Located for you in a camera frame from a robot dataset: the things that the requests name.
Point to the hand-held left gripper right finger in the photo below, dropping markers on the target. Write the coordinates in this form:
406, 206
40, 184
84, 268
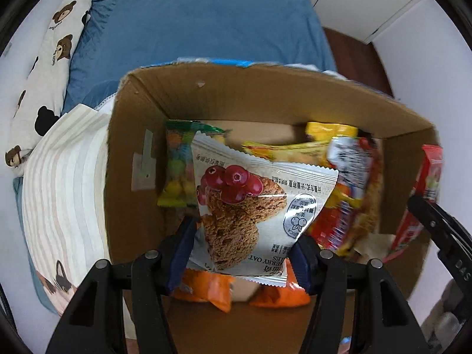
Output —
304, 265

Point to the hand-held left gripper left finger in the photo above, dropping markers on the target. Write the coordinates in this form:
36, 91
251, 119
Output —
180, 258

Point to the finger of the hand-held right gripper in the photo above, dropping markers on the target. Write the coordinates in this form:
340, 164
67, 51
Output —
435, 221

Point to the orange snack packet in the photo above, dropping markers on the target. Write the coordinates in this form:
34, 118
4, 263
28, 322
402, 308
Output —
280, 297
206, 291

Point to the red snack packet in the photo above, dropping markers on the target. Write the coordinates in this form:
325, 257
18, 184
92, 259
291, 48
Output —
429, 169

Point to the white oat cookie packet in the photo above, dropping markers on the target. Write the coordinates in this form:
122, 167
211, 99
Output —
239, 199

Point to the yellow instant noodle packet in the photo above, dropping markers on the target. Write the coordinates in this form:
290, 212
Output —
350, 191

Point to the colourful candy ball bag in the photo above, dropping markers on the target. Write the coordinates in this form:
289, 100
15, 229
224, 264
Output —
177, 169

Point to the yellow cracker packet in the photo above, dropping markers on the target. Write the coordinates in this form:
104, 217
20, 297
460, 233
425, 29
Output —
280, 151

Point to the cardboard box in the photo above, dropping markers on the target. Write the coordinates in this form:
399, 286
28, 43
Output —
258, 96

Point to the striped cat print blanket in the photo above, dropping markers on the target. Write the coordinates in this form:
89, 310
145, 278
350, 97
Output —
62, 191

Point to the white door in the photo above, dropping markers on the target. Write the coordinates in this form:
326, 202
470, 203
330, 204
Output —
368, 0

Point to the blue bed sheet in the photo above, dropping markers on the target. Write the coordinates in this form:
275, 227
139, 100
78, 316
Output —
202, 25

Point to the bear print pillow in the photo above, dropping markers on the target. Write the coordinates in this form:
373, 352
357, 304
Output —
48, 62

